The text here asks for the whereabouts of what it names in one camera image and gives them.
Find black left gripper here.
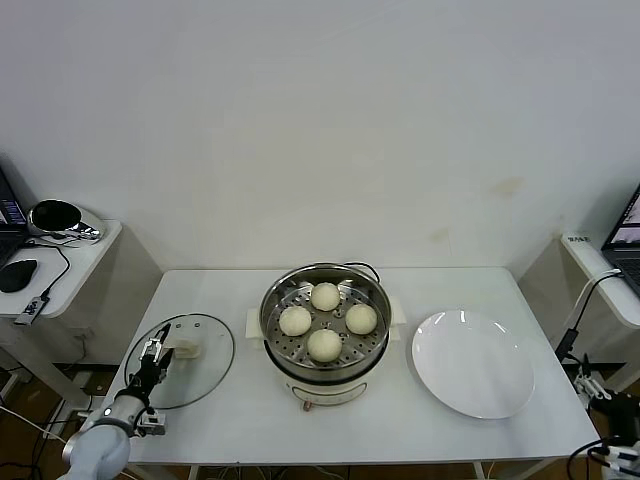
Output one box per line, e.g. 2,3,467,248
127,323,180,399

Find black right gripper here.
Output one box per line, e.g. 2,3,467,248
574,353,640,441

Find glass lid with cream handle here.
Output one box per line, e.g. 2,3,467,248
124,312,237,410

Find white steamed baozi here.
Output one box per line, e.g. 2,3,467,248
278,305,312,336
344,303,379,335
306,329,344,364
310,282,340,312

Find perforated steel steamer basket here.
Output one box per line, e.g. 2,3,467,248
260,262,394,374

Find white side desk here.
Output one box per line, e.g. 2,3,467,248
519,232,640,441
0,218,165,411

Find white round plate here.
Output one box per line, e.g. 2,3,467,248
412,309,537,420

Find black laptop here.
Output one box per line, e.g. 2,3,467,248
0,162,39,269
602,183,640,296

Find grey usb hub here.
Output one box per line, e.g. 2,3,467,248
16,294,52,326

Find black computer mouse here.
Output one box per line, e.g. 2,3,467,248
0,257,40,293

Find cream electric cooker base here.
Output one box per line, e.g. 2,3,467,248
246,292,409,411

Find black cable with adapter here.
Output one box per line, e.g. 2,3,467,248
557,272,626,361

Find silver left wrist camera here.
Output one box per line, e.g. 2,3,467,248
137,407,169,436

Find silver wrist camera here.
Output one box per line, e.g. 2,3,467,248
594,444,640,469
137,407,169,436

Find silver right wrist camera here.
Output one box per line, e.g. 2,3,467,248
594,444,640,469

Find white charger cable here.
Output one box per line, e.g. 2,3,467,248
572,269,624,331

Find thin black hub cable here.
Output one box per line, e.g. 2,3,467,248
27,238,73,301

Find black cooker power cord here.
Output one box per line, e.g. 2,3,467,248
344,260,384,287

